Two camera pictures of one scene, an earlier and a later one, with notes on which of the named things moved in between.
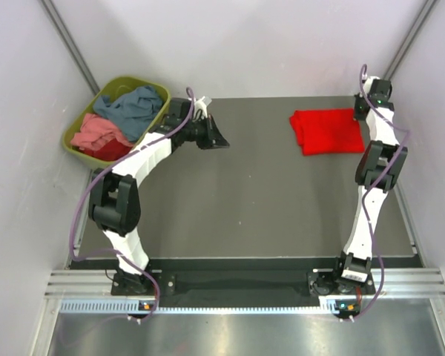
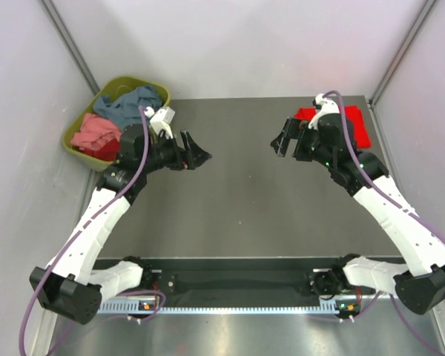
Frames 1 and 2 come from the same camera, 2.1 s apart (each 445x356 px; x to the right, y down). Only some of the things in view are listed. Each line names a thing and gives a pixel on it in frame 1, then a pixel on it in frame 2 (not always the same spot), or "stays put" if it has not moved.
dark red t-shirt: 110,150 stays put
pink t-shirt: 96,130 stays put
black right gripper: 358,99 to 293,130
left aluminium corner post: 73,49 stays put
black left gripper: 213,137 to 195,155
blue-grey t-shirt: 136,109 stays put
